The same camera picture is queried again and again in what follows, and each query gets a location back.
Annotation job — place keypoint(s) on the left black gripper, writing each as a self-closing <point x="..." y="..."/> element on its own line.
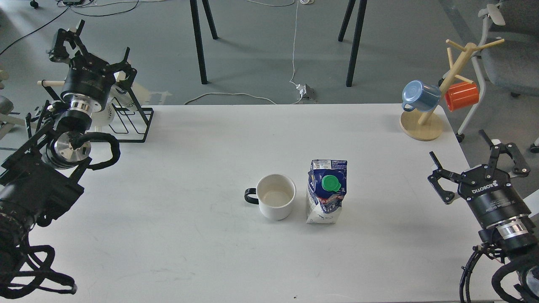
<point x="88" y="84"/>

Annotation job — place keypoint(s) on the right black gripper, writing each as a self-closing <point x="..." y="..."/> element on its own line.
<point x="497" y="202"/>

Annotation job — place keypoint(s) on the blue white milk carton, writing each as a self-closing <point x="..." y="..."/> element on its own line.
<point x="326" y="189"/>

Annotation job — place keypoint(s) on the white mug black handle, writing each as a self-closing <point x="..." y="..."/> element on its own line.
<point x="274" y="194"/>

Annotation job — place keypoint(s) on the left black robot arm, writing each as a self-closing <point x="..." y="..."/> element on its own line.
<point x="41" y="179"/>

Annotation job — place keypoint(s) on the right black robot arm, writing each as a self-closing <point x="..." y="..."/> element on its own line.
<point x="516" y="281"/>

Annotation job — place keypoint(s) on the orange cup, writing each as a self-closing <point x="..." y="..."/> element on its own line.
<point x="461" y="95"/>

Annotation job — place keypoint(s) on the blue cup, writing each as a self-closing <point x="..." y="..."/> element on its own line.
<point x="420" y="96"/>

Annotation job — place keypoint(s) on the wooden dowel rod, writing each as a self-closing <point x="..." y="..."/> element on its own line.
<point x="50" y="83"/>

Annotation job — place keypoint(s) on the wooden mug tree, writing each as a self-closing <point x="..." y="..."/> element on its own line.
<point x="426" y="126"/>

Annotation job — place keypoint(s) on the grey office chair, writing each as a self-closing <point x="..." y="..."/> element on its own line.
<point x="510" y="54"/>

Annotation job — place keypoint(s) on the right black table legs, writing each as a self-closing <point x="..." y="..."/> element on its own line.
<point x="356" y="37"/>

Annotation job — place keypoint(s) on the white power adapter plug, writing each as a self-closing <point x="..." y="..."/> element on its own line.
<point x="305" y="92"/>

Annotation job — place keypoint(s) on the black wire dish rack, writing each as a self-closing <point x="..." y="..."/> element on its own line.
<point x="124" y="118"/>

